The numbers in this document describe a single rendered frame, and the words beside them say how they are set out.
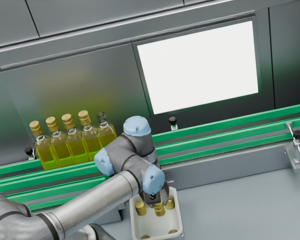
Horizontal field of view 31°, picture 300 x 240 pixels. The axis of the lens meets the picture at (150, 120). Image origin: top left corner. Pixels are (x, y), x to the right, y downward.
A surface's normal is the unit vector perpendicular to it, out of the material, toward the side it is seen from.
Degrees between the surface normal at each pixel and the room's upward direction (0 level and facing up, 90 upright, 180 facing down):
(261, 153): 90
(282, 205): 0
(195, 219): 0
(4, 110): 90
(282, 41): 90
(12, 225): 15
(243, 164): 90
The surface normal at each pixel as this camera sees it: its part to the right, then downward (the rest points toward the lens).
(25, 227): 0.15, -0.66
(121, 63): 0.09, 0.63
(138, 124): -0.20, -0.75
